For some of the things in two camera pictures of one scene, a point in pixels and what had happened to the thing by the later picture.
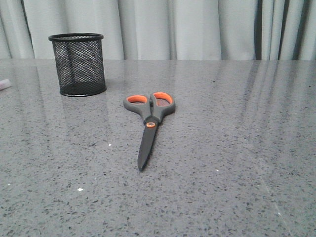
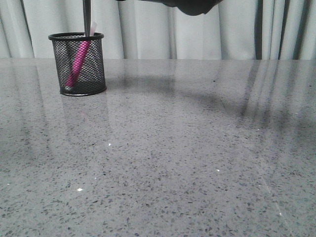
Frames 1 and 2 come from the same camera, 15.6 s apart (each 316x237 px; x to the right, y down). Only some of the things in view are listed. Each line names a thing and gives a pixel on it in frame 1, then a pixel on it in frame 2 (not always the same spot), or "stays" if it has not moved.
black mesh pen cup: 79,62 stays
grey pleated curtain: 164,29 stays
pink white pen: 5,83 to 78,61
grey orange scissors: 152,107 to 87,7
